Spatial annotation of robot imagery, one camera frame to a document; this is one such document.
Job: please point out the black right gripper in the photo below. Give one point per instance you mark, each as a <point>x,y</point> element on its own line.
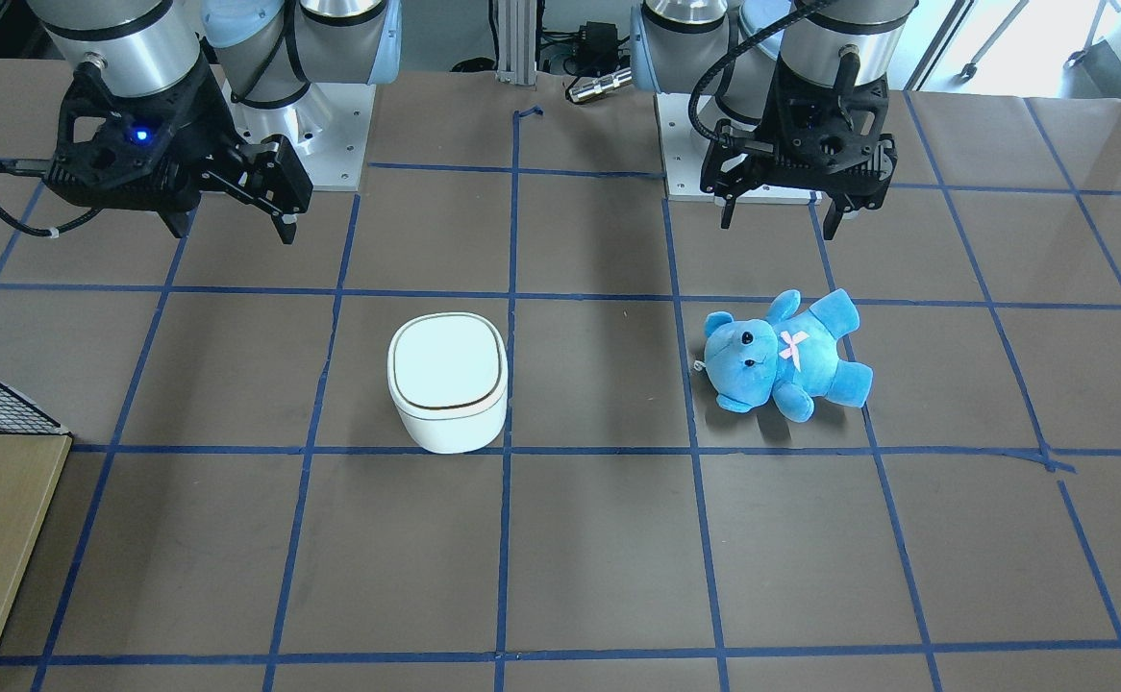
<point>207,123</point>

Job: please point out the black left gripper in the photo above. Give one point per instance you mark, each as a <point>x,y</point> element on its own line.
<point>736,163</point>

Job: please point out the white trash can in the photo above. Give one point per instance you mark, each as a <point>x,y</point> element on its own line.
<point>448,377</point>

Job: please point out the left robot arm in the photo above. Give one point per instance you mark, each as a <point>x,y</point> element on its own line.
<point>720,56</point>

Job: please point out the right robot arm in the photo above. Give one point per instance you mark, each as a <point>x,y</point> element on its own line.
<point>264,54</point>

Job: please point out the blue teddy bear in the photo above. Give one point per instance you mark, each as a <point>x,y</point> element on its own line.
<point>789,356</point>

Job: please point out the silver flashlight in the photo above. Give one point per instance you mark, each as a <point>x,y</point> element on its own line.
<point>587,89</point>

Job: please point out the aluminium frame post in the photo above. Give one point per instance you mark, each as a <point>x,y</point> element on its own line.
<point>516,26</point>

